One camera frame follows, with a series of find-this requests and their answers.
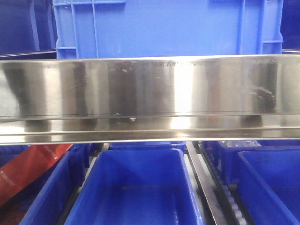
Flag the blue right shelf bin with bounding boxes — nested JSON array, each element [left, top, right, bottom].
[[238, 150, 300, 225]]

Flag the blue rear right bin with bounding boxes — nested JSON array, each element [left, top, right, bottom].
[[202, 140, 300, 185]]

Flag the blue shelf bin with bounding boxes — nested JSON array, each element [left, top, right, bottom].
[[0, 143, 93, 225], [65, 149, 203, 225], [238, 150, 300, 225]]

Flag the clear plastic bag in bin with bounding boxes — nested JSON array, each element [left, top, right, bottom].
[[218, 140, 261, 148]]

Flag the large light blue crate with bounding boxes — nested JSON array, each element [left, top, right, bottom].
[[53, 0, 283, 59]]

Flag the stainless steel shelf rail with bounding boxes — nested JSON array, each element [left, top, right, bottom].
[[0, 54, 300, 145]]

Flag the blue centre shelf bin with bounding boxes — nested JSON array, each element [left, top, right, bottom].
[[65, 149, 203, 225]]

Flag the blue rear centre bin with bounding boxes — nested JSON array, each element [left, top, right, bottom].
[[109, 141, 186, 153]]

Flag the dark blue crate upper left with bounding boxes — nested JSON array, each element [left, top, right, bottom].
[[0, 0, 56, 55]]

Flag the red foil pouch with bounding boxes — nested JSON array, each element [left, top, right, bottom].
[[0, 144, 73, 205]]

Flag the blue left shelf bin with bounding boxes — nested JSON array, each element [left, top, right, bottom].
[[0, 143, 93, 225]]

